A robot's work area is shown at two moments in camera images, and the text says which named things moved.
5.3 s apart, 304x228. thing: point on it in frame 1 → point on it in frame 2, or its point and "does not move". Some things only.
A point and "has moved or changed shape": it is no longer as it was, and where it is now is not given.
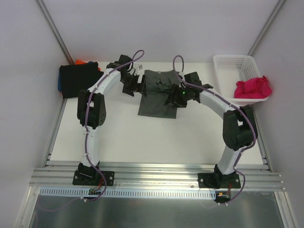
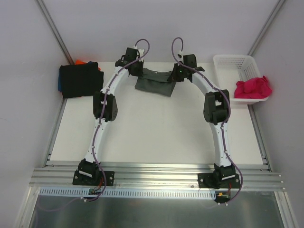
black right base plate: x=215 y=181 does not move
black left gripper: x=136 y=83 → x=137 y=69
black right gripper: x=175 y=95 → x=175 y=75
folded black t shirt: x=74 y=78 does not move
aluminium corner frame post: x=265 y=27 does not move
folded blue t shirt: x=60 y=83 does not move
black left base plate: x=93 y=178 does not move
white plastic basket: x=229 y=70 does not move
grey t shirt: x=158 y=87 has moved or changed shape
